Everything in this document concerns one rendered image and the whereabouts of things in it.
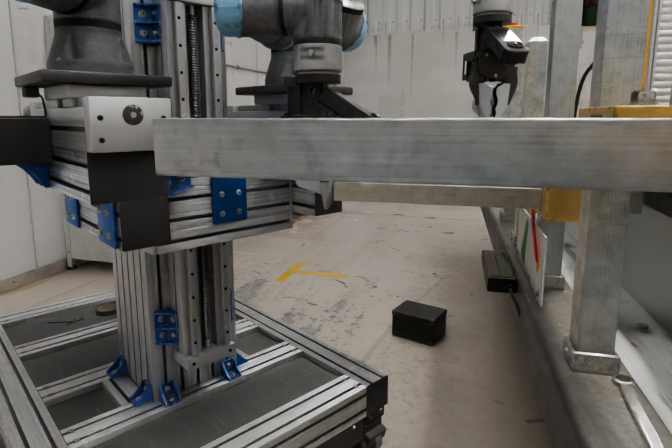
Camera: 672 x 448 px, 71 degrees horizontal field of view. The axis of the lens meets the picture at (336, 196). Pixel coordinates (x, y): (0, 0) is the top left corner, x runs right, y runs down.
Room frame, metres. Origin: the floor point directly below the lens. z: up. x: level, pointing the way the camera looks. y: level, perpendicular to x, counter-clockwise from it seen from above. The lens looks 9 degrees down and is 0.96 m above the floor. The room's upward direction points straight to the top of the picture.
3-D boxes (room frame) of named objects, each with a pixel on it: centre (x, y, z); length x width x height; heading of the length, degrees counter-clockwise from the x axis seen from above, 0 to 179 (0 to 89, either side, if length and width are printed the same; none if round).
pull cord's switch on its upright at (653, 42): (3.18, -2.08, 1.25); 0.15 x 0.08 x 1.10; 166
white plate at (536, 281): (0.75, -0.31, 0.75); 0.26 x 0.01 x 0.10; 166
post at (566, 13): (0.71, -0.33, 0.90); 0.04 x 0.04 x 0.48; 76
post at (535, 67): (0.96, -0.39, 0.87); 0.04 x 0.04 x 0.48; 76
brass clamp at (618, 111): (0.45, -0.27, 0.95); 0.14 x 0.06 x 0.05; 166
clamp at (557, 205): (0.69, -0.33, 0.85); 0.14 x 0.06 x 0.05; 166
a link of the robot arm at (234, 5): (0.79, 0.13, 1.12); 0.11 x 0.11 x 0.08; 83
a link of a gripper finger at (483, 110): (0.95, -0.28, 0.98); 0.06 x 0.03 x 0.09; 6
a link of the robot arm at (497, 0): (0.94, -0.29, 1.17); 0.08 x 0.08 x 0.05
